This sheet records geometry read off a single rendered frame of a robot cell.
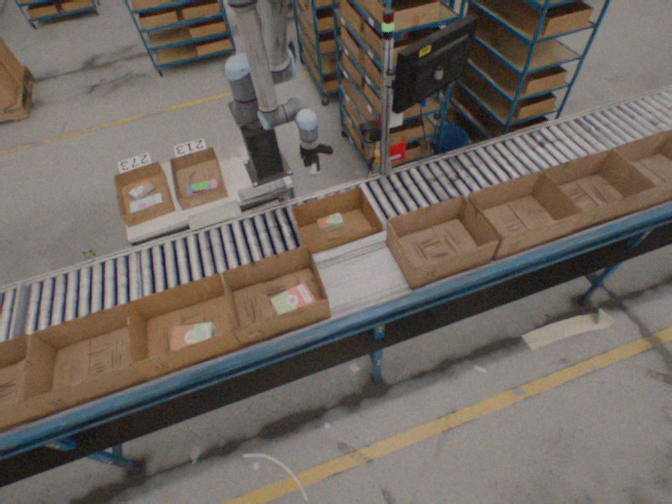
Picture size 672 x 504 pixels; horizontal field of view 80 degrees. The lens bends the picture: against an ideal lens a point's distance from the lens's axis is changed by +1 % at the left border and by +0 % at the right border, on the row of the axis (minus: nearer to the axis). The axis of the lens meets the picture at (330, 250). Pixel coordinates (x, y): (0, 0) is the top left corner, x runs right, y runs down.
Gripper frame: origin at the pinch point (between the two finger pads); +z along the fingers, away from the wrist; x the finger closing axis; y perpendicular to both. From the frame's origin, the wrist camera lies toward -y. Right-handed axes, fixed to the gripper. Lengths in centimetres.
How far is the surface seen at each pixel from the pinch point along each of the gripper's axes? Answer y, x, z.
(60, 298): 147, 14, 24
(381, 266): -11, 63, 5
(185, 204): 75, -23, 22
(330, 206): -1.5, 15.4, 13.4
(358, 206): -17.5, 16.1, 20.2
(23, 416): 143, 79, -4
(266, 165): 23.6, -30.5, 17.7
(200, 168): 64, -55, 29
